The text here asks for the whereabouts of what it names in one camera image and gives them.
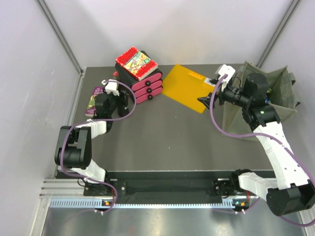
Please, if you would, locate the purple cable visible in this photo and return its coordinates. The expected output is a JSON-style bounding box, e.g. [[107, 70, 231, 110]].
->
[[208, 74, 315, 228], [60, 80, 137, 217]]

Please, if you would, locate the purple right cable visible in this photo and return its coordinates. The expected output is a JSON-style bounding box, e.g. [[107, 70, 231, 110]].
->
[[208, 74, 315, 228]]

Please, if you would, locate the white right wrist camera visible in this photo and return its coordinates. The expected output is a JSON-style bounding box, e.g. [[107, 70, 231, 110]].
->
[[215, 64, 236, 91]]

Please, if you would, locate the green canvas bag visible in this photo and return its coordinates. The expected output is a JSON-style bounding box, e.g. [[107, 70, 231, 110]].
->
[[222, 61, 300, 135]]

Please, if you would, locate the aluminium frame post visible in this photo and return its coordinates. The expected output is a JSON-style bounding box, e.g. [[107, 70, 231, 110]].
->
[[256, 0, 302, 68], [35, 0, 83, 76]]

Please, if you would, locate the aluminium frame post left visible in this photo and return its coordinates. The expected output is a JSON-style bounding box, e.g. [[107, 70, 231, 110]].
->
[[35, 0, 83, 76]]

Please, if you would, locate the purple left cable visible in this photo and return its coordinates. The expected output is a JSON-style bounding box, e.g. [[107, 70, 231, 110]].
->
[[60, 80, 137, 217]]

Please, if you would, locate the purple treehouse book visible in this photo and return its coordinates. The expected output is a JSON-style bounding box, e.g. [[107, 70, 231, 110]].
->
[[85, 87, 103, 117]]

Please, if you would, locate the red treehouse book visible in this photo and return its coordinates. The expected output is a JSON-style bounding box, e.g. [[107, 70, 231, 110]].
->
[[115, 46, 158, 81]]

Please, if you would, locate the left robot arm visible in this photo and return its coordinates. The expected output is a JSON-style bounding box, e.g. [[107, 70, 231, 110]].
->
[[54, 90, 129, 195]]

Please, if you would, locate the slotted cable duct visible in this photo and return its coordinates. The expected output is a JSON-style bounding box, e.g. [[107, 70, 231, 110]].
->
[[49, 198, 247, 209]]

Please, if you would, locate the black pink drawer unit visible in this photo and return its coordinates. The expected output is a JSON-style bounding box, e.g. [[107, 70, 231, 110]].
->
[[115, 51, 163, 104]]

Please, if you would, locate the aluminium front rail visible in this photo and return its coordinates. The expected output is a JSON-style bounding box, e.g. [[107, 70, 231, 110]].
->
[[39, 179, 84, 198]]

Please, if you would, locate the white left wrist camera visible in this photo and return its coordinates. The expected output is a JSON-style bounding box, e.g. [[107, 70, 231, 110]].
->
[[101, 79, 120, 96]]

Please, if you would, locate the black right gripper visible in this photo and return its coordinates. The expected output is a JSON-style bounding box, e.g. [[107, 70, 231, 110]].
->
[[197, 78, 250, 112]]

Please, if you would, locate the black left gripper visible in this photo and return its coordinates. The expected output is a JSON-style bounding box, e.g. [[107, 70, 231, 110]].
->
[[102, 86, 128, 116]]

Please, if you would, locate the yellow plastic folder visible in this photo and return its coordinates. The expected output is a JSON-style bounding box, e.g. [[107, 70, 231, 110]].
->
[[162, 64, 215, 114]]

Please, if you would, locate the aluminium frame post right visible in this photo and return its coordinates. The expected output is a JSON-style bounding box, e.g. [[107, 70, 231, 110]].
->
[[256, 0, 302, 68]]

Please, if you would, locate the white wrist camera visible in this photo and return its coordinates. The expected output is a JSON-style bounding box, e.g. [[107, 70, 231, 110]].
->
[[215, 64, 236, 91], [101, 79, 120, 96]]

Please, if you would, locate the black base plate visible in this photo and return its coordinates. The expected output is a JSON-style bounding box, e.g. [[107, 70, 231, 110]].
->
[[83, 171, 276, 204]]

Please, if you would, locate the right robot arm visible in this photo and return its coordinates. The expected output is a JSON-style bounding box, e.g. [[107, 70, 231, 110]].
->
[[198, 72, 315, 216]]

